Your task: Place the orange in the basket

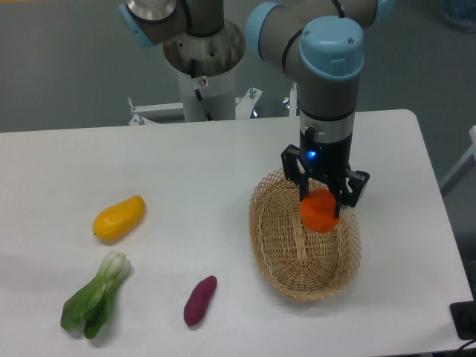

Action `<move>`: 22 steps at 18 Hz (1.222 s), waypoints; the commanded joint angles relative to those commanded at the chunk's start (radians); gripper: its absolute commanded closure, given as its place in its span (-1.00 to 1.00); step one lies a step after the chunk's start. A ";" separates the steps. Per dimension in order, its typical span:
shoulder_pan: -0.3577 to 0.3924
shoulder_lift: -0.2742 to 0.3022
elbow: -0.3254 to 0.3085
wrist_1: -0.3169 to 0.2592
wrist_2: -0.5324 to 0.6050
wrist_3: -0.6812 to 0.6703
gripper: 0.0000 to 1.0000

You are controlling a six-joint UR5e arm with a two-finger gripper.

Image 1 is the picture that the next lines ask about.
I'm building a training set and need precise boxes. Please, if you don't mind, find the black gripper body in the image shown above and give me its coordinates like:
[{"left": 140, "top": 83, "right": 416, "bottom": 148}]
[{"left": 299, "top": 132, "right": 353, "bottom": 186}]

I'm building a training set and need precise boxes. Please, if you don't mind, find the woven wicker basket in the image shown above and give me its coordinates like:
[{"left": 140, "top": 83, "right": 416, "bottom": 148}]
[{"left": 248, "top": 169, "right": 361, "bottom": 302}]

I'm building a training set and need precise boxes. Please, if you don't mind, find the orange fruit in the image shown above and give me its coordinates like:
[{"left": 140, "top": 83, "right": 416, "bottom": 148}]
[{"left": 300, "top": 188, "right": 340, "bottom": 234}]

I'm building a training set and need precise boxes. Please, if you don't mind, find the white metal frame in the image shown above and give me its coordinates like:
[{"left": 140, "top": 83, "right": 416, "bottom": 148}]
[{"left": 439, "top": 126, "right": 475, "bottom": 197}]

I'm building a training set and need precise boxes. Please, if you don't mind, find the black device at table edge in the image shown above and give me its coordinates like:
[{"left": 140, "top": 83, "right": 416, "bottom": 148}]
[{"left": 449, "top": 301, "right": 475, "bottom": 341}]

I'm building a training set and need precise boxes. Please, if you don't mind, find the purple sweet potato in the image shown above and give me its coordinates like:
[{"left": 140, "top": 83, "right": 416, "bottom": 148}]
[{"left": 183, "top": 275, "right": 217, "bottom": 327}]

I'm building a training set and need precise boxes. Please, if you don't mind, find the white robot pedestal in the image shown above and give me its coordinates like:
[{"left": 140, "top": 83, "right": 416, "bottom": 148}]
[{"left": 162, "top": 20, "right": 246, "bottom": 123}]

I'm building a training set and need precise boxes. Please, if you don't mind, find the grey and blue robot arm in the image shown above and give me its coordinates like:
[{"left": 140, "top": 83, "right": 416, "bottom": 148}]
[{"left": 118, "top": 1, "right": 395, "bottom": 216}]

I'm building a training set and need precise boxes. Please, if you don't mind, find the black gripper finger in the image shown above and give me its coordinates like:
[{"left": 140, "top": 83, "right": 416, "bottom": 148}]
[
  {"left": 281, "top": 144, "right": 309, "bottom": 202},
  {"left": 332, "top": 168, "right": 370, "bottom": 218}
]

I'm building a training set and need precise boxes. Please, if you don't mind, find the green bok choy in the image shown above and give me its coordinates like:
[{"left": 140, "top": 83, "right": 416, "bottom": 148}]
[{"left": 60, "top": 251, "right": 131, "bottom": 339}]

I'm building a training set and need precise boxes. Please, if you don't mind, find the black cable on pedestal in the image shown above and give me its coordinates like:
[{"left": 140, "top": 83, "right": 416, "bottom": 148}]
[{"left": 190, "top": 58, "right": 214, "bottom": 122}]

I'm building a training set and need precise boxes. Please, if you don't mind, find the yellow mango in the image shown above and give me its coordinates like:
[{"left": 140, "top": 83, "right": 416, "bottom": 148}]
[{"left": 92, "top": 195, "right": 146, "bottom": 242}]

